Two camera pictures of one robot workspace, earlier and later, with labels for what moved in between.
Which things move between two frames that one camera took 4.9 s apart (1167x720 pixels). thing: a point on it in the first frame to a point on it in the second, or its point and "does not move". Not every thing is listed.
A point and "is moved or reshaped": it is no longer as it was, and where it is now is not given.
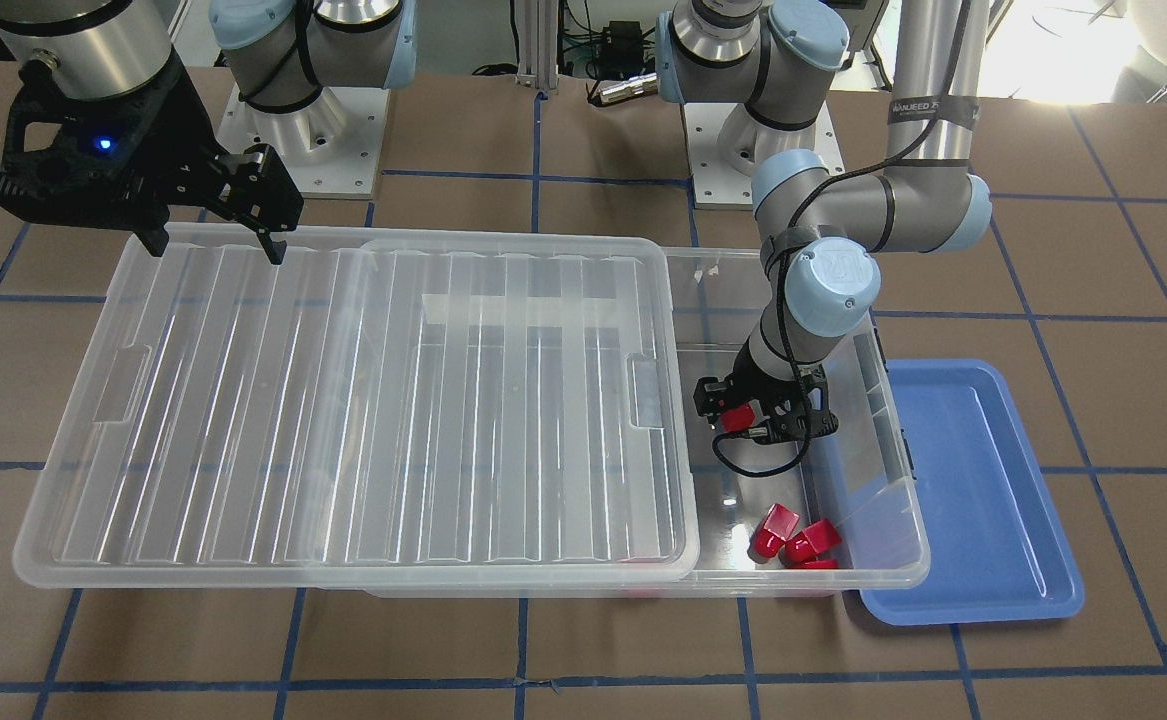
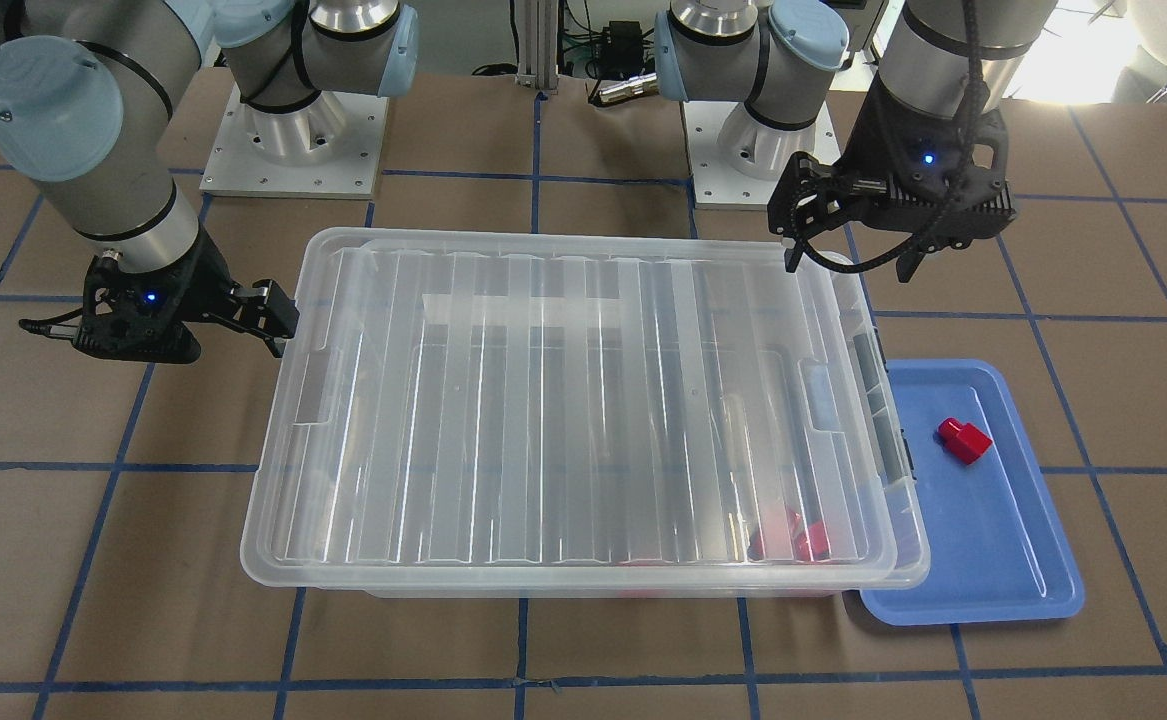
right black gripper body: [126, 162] to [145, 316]
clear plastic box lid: [373, 410] is moved or reshaped
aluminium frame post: [537, 43] does not move
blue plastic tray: [996, 552] does not move
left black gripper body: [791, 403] to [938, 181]
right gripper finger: [255, 189] to [262, 309]
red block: [737, 419] to [966, 441]
